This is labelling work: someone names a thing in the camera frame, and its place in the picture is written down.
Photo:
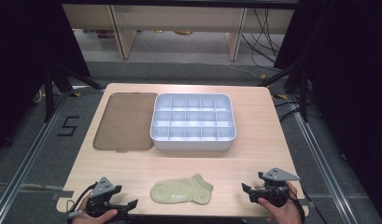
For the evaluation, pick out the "aluminium floor rail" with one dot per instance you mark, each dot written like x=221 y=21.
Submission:
x=26 y=158
x=322 y=161

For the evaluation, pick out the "yellow tape piece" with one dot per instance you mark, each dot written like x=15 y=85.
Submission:
x=75 y=94
x=280 y=96

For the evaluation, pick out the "beige wooden desk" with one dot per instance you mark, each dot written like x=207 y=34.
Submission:
x=179 y=18

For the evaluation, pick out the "black metal stand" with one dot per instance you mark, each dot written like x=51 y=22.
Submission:
x=299 y=90
x=54 y=90

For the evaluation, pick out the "person's left hand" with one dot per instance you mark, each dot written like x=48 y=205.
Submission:
x=92 y=218

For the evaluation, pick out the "pale green ankle sock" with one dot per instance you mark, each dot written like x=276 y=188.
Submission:
x=179 y=191

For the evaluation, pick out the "person's right hand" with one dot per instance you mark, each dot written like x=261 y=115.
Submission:
x=282 y=214

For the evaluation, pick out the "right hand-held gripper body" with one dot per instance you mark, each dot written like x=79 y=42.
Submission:
x=274 y=186

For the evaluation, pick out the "white divided storage box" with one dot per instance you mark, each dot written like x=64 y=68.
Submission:
x=191 y=119

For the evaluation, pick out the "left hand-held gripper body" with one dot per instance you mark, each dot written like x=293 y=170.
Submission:
x=100 y=194

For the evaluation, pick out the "dark curtain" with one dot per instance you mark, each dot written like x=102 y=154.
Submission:
x=350 y=77
x=20 y=62

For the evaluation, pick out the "translucent brown box lid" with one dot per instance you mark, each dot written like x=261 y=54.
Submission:
x=124 y=123

